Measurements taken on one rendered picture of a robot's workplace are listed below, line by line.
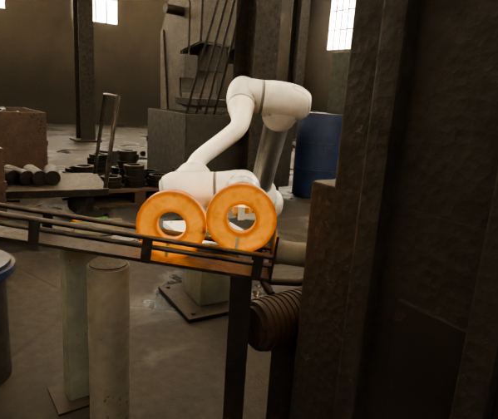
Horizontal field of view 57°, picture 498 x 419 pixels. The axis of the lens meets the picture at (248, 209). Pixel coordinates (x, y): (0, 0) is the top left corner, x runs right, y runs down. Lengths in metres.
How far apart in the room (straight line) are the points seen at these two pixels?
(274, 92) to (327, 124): 3.05
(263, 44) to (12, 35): 9.24
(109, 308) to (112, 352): 0.14
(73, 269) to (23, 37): 11.50
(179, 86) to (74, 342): 5.55
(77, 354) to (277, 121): 1.08
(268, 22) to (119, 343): 3.36
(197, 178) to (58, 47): 11.78
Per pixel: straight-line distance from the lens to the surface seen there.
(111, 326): 1.42
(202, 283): 2.22
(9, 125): 4.67
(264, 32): 4.27
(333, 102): 5.07
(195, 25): 6.60
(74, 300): 1.56
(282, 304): 1.15
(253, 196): 1.01
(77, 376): 1.69
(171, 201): 1.02
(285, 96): 1.77
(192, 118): 4.18
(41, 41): 12.92
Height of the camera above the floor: 1.01
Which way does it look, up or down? 14 degrees down
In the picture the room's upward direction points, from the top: 4 degrees clockwise
